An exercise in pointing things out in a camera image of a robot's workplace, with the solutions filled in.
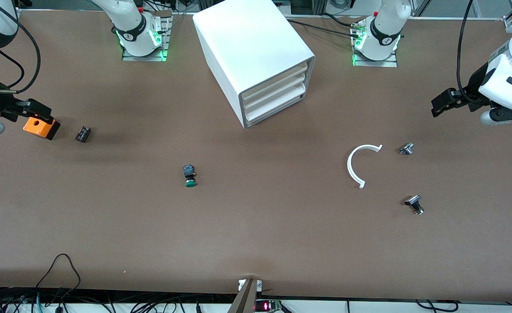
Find green push button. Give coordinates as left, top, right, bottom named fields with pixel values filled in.
left=182, top=164, right=198, bottom=189

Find orange button box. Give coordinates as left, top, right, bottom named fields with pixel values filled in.
left=23, top=115, right=61, bottom=141

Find white plastic drawer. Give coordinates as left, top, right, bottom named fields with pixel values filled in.
left=244, top=85, right=305, bottom=123
left=243, top=74, right=306, bottom=111
left=241, top=62, right=309, bottom=101

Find white drawer cabinet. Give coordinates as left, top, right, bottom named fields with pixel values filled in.
left=193, top=0, right=316, bottom=130

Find white curved plastic strip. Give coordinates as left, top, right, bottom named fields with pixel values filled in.
left=347, top=144, right=384, bottom=190

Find device with red light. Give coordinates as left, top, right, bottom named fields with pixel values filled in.
left=254, top=299, right=283, bottom=313

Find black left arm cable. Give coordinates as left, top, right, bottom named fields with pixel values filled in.
left=455, top=0, right=476, bottom=104

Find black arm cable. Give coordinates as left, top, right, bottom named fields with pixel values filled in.
left=455, top=0, right=476, bottom=104
left=0, top=0, right=42, bottom=94

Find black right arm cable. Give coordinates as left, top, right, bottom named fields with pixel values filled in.
left=0, top=0, right=42, bottom=94

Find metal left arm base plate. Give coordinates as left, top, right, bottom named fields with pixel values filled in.
left=351, top=21, right=399, bottom=68

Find silver switch with black knob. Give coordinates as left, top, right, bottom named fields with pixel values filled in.
left=404, top=195, right=425, bottom=216

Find black cables behind cabinet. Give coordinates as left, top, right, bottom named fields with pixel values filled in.
left=287, top=12, right=366, bottom=34

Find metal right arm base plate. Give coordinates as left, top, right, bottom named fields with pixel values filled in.
left=122, top=10, right=172, bottom=62

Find thin black cable loop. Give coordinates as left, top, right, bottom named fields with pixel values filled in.
left=35, top=253, right=82, bottom=301

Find tangled black cable bundle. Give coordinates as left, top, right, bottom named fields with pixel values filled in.
left=0, top=286, right=239, bottom=313

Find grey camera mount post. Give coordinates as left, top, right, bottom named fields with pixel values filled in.
left=227, top=278, right=264, bottom=313

